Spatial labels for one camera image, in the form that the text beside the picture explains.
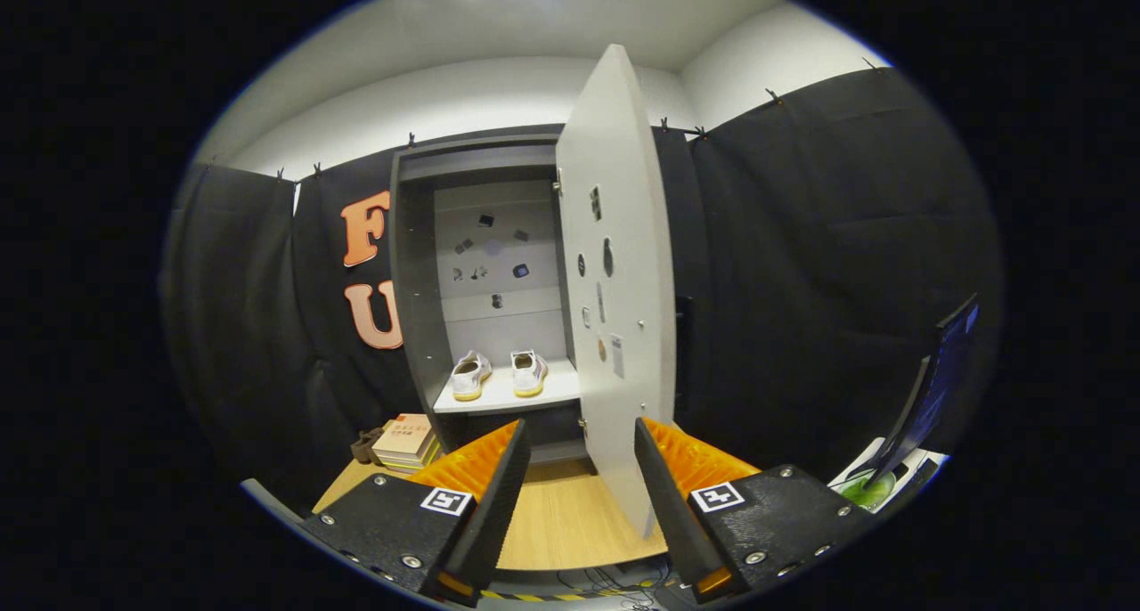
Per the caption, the book with yellow edge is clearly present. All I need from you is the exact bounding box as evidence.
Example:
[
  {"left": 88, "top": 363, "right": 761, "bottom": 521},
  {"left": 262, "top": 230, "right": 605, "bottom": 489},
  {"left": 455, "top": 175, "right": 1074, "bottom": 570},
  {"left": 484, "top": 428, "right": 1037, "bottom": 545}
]
[{"left": 379, "top": 442, "right": 444, "bottom": 476}]

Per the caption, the row of black cloth clips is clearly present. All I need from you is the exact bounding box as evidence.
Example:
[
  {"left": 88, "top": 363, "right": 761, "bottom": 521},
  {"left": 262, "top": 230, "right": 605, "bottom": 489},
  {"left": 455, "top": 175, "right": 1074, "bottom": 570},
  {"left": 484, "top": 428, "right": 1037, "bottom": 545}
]
[{"left": 274, "top": 55, "right": 878, "bottom": 180}]

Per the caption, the tangle of black cables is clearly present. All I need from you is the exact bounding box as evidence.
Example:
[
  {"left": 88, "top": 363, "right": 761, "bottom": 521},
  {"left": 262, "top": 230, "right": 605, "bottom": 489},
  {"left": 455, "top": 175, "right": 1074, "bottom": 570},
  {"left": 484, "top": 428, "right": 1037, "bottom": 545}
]
[{"left": 557, "top": 565, "right": 669, "bottom": 611}]

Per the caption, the white sheet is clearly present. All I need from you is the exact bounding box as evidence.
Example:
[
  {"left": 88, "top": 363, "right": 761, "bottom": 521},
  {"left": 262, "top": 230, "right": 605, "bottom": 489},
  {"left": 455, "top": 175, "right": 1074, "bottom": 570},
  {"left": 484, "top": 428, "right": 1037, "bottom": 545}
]
[{"left": 826, "top": 436, "right": 952, "bottom": 514}]

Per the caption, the white cabinet shelf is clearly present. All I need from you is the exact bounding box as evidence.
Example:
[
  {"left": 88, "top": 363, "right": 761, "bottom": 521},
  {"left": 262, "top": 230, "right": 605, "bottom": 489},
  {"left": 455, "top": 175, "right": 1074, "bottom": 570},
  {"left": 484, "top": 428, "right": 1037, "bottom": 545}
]
[{"left": 432, "top": 359, "right": 582, "bottom": 415}]

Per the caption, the black backdrop cloth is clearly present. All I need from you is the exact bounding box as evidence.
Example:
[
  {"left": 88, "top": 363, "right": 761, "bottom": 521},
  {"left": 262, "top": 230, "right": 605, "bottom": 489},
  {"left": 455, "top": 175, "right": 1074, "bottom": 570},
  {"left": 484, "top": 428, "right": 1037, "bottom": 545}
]
[{"left": 160, "top": 66, "right": 1007, "bottom": 514}]

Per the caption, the grey board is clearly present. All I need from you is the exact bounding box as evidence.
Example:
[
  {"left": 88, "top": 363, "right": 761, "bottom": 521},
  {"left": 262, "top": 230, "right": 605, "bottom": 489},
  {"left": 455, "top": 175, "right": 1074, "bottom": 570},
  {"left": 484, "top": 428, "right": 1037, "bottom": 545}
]
[{"left": 240, "top": 477, "right": 308, "bottom": 525}]

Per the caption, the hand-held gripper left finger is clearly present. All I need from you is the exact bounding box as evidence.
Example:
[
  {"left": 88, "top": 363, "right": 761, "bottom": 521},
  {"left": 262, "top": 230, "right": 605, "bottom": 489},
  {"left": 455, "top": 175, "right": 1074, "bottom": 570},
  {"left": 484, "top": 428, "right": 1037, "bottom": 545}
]
[{"left": 298, "top": 418, "right": 533, "bottom": 607}]

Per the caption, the green round object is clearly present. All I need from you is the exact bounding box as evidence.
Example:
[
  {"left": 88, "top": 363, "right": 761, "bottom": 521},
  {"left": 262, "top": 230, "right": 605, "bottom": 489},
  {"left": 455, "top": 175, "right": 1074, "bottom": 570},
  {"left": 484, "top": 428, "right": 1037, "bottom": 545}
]
[{"left": 837, "top": 470, "right": 899, "bottom": 511}]

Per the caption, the black door handle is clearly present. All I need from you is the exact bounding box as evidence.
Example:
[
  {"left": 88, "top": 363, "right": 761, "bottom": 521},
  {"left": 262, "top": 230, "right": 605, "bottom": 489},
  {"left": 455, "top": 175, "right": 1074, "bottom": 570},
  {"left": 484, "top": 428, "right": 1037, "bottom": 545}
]
[{"left": 674, "top": 294, "right": 696, "bottom": 407}]

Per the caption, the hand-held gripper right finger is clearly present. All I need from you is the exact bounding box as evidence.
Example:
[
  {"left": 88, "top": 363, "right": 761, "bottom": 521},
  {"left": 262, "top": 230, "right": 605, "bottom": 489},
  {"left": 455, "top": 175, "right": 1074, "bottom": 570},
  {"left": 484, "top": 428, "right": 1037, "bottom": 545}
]
[{"left": 633, "top": 417, "right": 878, "bottom": 605}]

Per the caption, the black monitor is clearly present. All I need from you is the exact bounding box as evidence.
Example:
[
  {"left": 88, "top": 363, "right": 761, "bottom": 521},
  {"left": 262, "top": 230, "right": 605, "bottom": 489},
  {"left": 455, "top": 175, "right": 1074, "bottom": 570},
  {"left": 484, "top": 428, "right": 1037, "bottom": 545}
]
[{"left": 868, "top": 293, "right": 982, "bottom": 492}]

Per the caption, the yellow black striped tape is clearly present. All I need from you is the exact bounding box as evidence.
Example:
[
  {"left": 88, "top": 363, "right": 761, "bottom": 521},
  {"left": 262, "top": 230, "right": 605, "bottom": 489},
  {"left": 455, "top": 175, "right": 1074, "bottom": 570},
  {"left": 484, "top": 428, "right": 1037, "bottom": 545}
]
[{"left": 481, "top": 587, "right": 593, "bottom": 604}]

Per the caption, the small dark brown object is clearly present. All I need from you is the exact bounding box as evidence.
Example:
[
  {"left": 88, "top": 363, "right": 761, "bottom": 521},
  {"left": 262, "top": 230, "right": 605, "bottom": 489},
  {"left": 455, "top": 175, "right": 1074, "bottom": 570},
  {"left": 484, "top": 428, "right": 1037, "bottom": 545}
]
[{"left": 350, "top": 427, "right": 386, "bottom": 466}]

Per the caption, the white canvas shoe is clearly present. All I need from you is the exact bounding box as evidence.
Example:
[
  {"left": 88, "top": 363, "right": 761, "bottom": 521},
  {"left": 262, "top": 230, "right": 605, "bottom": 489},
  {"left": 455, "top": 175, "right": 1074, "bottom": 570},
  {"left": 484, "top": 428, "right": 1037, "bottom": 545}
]
[
  {"left": 509, "top": 349, "right": 550, "bottom": 399},
  {"left": 448, "top": 350, "right": 493, "bottom": 403}
]

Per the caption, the dark grey shoe cabinet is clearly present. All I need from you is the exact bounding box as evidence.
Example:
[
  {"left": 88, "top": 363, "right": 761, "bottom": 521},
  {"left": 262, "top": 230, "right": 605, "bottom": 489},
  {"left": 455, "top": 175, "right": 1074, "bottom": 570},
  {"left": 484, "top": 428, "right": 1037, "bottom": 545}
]
[{"left": 389, "top": 123, "right": 593, "bottom": 478}]

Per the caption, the beige shoe cabinet door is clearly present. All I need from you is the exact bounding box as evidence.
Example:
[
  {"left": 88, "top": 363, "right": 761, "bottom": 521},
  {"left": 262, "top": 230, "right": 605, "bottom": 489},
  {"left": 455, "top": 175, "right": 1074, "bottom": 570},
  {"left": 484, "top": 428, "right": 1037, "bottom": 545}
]
[{"left": 554, "top": 44, "right": 678, "bottom": 541}]

